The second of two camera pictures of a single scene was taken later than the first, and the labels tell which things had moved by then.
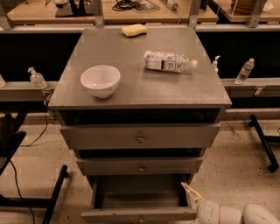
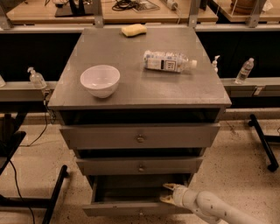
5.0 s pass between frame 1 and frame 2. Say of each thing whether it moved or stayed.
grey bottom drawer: moved
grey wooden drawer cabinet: stayed
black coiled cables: stayed
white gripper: moved
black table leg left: stayed
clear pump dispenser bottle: stayed
